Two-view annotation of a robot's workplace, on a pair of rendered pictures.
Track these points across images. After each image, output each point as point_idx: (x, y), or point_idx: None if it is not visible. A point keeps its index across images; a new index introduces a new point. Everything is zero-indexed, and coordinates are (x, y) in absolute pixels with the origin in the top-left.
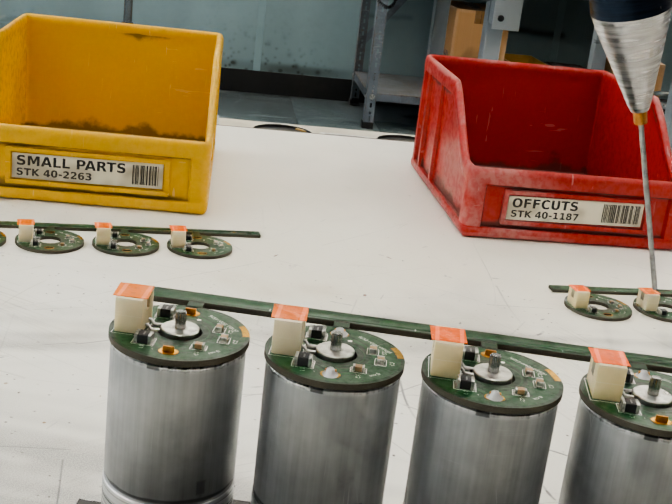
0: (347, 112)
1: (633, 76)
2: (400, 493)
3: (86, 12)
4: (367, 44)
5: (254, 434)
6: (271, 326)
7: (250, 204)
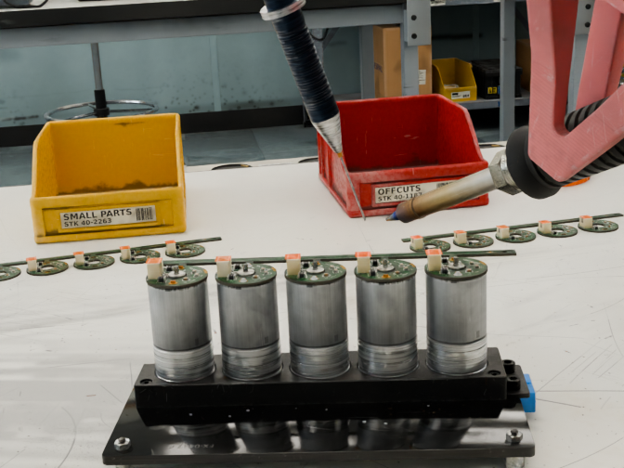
0: (303, 134)
1: (331, 140)
2: None
3: (61, 85)
4: None
5: None
6: None
7: (214, 221)
